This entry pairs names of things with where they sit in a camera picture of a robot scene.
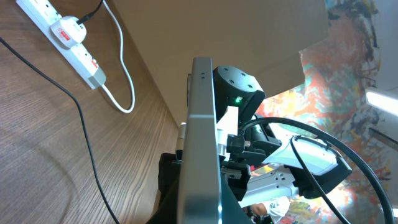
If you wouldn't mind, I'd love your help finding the white power strip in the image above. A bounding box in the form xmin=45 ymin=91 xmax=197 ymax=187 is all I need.
xmin=16 ymin=0 xmax=106 ymax=90

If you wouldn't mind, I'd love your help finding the black right camera cable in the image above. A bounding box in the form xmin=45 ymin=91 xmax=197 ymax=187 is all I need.
xmin=226 ymin=116 xmax=396 ymax=224

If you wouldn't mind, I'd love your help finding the white USB charger plug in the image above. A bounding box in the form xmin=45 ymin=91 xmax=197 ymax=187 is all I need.
xmin=50 ymin=16 xmax=87 ymax=49

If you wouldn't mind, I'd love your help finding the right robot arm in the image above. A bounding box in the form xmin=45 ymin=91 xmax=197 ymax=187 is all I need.
xmin=158 ymin=58 xmax=352 ymax=215

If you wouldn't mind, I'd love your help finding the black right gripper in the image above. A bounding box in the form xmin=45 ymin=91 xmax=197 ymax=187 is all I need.
xmin=158 ymin=152 xmax=266 ymax=205

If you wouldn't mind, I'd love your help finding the white power strip cord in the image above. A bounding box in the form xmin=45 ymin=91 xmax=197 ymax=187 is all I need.
xmin=101 ymin=0 xmax=136 ymax=114

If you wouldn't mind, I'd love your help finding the black charging cable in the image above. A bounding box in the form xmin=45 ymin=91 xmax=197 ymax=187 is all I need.
xmin=0 ymin=0 xmax=121 ymax=224

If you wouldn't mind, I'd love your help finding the Galaxy smartphone with cyan screen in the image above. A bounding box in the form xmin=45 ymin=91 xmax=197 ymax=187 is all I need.
xmin=177 ymin=57 xmax=222 ymax=223

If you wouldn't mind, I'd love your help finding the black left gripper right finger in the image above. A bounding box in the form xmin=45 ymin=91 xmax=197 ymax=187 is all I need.
xmin=221 ymin=183 xmax=252 ymax=224

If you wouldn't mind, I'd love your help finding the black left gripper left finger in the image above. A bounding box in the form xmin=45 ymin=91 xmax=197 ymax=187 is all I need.
xmin=147 ymin=180 xmax=179 ymax=224

